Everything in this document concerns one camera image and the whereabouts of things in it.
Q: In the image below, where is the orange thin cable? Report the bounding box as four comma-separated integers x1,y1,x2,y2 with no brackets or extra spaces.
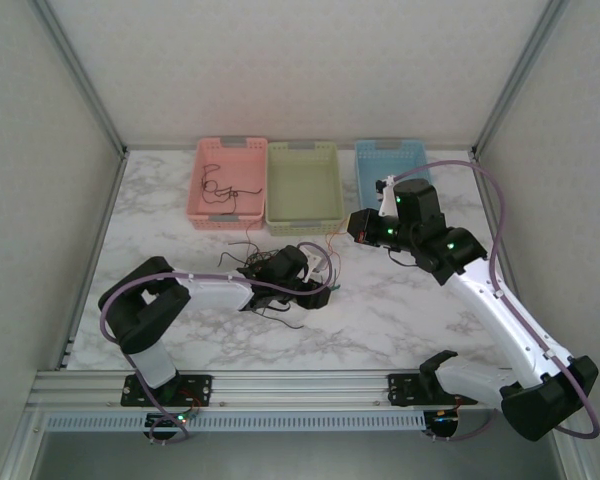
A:
324,219,354,266

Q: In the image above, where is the blue plastic basket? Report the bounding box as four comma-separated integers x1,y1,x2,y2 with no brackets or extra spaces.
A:
354,138,435,214

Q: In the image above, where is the green plastic basket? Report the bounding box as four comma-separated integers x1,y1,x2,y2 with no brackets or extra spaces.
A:
264,140,345,237

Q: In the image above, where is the pink plastic basket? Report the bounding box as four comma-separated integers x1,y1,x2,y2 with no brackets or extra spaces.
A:
185,135,270,232

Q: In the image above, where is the small circuit board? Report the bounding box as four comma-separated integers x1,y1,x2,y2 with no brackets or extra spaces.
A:
426,407,462,437
144,407,201,432

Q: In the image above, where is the aluminium table side rail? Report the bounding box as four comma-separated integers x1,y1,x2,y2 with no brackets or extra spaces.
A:
54,149,130,372
471,149,569,381

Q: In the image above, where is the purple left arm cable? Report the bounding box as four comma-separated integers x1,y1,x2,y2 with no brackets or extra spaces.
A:
98,270,331,447

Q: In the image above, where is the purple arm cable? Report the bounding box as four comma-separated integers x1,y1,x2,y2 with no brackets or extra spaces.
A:
98,270,331,447
379,160,600,444

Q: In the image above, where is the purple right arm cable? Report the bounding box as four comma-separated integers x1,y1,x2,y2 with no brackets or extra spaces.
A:
379,160,600,444

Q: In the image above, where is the aluminium mounting rail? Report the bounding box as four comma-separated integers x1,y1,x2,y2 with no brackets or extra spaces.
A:
32,368,576,410

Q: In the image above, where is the slotted grey cable duct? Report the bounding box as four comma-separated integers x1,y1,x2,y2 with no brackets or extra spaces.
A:
44,411,427,433

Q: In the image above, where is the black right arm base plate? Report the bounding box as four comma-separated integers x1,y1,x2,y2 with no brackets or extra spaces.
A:
387,373,479,406

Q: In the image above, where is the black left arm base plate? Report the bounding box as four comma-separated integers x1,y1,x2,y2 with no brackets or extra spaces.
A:
121,373,214,407

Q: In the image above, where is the aluminium frame post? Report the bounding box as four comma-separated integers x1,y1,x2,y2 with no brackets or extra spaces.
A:
32,0,129,159
471,0,572,160

